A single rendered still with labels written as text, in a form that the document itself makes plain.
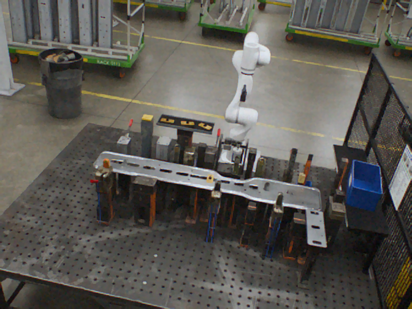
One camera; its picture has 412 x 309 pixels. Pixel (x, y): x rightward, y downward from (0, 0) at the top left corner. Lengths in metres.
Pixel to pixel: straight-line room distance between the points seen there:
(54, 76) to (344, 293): 3.77
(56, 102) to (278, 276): 3.53
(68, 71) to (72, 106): 0.46
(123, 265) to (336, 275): 1.20
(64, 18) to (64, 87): 1.91
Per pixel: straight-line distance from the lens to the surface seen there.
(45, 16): 6.82
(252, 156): 2.59
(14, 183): 4.21
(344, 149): 3.04
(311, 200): 2.49
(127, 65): 6.15
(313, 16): 9.14
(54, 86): 5.04
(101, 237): 2.51
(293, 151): 2.48
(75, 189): 2.87
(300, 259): 2.53
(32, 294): 3.22
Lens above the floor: 2.44
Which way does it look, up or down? 33 degrees down
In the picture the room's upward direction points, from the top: 7 degrees clockwise
